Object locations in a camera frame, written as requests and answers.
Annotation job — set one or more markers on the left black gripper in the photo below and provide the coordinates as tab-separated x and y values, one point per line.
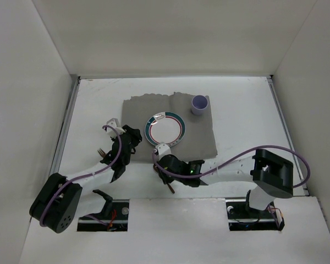
110	157

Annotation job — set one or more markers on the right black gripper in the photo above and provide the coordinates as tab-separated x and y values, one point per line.
161	174

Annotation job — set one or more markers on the brown wooden spoon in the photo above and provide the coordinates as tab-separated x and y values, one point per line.
168	184

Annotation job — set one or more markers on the grey cloth placemat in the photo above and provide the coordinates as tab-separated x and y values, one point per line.
199	140

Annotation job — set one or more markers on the brown wooden fork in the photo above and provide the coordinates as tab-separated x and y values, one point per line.
104	155

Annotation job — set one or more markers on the white plate green rim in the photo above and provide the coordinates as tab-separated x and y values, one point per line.
165	127

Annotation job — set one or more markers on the purple plastic cup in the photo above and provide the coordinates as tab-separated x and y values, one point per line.
199	104

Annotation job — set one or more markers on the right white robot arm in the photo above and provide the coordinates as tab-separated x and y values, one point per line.
272	174

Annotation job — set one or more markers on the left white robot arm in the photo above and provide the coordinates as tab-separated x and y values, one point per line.
64	198

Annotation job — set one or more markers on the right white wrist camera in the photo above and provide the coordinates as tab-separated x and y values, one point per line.
162	149

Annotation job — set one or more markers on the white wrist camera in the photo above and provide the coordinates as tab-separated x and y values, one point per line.
162	149
113	128

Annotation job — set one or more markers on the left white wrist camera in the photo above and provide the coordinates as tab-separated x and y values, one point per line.
113	128

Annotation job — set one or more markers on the left aluminium table rail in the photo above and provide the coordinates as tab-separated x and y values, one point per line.
56	162

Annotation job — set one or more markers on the aluminium table rail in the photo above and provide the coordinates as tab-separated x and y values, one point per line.
56	162
296	160

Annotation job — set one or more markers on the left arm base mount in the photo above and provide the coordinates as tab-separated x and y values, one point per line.
112	217

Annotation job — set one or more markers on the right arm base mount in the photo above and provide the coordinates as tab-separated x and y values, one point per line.
241	217

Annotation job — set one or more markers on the right aluminium table rail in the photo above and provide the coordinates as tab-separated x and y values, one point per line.
296	160

